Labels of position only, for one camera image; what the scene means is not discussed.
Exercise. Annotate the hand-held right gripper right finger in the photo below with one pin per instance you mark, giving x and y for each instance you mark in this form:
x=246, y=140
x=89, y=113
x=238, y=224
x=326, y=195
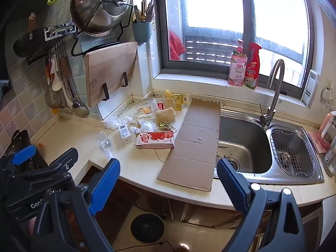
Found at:
x=233, y=186

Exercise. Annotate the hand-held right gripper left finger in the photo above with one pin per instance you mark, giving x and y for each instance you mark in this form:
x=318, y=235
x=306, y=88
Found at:
x=105, y=183

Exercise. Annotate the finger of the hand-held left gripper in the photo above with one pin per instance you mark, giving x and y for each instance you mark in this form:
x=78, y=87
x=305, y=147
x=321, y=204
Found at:
x=63, y=160
x=23, y=153

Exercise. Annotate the clear plastic bottle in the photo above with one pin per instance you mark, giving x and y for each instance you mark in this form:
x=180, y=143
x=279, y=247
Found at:
x=103, y=143

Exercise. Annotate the small white box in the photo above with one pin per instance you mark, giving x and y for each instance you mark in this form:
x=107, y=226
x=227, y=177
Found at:
x=124, y=134

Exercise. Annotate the round bin with pale rim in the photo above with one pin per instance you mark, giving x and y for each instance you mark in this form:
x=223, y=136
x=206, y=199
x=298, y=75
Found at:
x=147, y=227

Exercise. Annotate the plastic bag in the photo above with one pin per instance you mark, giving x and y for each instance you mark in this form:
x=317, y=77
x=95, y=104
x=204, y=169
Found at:
x=115, y=122
x=145, y=126

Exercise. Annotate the red carton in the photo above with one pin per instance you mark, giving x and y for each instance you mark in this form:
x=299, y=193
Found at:
x=155, y=139

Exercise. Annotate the gold wrapper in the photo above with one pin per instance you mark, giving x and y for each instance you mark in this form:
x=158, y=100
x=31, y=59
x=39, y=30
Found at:
x=164, y=125

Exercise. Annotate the clear plastic tray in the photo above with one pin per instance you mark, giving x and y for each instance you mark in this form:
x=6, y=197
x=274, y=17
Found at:
x=153, y=106

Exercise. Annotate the wooden cabinet door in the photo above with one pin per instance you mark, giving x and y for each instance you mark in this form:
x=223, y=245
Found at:
x=157, y=204
x=123, y=202

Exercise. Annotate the steel sink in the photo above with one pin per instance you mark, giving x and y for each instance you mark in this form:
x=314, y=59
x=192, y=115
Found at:
x=244, y=147

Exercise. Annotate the steel ladle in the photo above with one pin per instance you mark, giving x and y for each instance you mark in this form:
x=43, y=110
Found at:
x=80, y=109

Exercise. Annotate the cardboard sheet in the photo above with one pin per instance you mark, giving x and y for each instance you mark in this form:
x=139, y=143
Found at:
x=194, y=141

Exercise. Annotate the mesh strainer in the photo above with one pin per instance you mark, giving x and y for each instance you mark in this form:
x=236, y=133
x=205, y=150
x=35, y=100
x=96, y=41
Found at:
x=52, y=97

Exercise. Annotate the white rice paddle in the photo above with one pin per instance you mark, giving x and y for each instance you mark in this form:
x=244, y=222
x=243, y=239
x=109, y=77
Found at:
x=55, y=80

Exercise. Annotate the dried noodle block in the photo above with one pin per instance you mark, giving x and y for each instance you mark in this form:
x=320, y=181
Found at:
x=165, y=115

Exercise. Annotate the grey kettle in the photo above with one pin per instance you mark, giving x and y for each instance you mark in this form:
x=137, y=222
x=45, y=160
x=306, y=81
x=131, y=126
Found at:
x=330, y=162

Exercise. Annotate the wooden cutting board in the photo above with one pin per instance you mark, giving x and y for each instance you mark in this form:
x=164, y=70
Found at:
x=110, y=71

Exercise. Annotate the pink appliance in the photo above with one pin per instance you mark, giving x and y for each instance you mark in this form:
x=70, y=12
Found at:
x=321, y=134

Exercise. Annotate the yellow box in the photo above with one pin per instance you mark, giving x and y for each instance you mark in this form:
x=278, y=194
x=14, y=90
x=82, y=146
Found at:
x=178, y=99

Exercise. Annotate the steel faucet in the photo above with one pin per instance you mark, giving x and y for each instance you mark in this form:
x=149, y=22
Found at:
x=275, y=84

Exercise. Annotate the pink dish soap bottle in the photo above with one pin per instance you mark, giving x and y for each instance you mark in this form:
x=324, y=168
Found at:
x=237, y=68

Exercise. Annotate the red spray bottle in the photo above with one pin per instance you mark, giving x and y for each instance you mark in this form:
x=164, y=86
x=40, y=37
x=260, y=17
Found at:
x=252, y=65

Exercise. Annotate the blue utensil holder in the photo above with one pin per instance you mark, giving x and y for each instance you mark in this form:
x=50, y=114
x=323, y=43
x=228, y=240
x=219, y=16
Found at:
x=141, y=32

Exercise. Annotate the red cloth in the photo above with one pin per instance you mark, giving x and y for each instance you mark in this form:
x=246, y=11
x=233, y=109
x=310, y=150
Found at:
x=176, y=46

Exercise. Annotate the steel pot lid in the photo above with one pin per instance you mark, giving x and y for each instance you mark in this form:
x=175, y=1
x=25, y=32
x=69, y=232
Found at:
x=102, y=8

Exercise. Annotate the dark framed window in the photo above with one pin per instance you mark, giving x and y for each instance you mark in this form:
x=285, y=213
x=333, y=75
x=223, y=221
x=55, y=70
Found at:
x=245, y=18

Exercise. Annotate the bundle of kitchen utensils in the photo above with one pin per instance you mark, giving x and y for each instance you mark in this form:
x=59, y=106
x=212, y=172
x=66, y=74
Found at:
x=144, y=11

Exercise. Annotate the black wall rack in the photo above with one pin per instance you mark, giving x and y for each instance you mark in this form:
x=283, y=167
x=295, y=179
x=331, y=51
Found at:
x=105, y=93

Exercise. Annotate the white wall cover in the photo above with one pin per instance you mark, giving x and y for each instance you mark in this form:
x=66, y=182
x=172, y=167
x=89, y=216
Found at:
x=311, y=88

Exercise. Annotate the silver hook rail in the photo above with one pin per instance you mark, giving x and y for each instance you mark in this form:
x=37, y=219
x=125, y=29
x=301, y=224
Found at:
x=59, y=32

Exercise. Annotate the white wall socket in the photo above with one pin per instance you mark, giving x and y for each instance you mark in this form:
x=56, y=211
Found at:
x=328, y=92

